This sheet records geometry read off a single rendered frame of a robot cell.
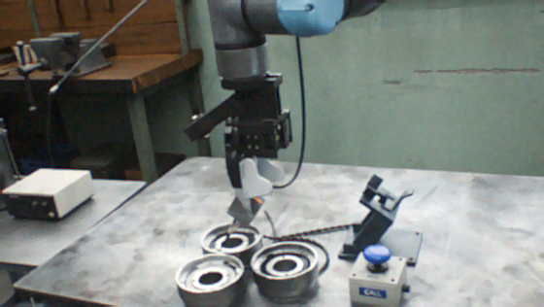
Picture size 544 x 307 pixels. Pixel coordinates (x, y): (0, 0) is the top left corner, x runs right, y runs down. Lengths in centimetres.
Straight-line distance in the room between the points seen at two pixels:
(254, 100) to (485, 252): 45
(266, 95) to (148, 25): 196
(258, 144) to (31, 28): 247
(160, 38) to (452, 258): 200
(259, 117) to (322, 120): 177
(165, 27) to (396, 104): 109
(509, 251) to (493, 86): 145
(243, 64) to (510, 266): 51
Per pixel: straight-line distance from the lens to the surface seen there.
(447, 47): 237
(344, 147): 259
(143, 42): 276
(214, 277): 93
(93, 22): 291
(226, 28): 77
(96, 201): 165
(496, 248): 101
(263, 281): 87
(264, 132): 79
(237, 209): 89
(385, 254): 84
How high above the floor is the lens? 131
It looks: 21 degrees down
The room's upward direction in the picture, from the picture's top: 6 degrees counter-clockwise
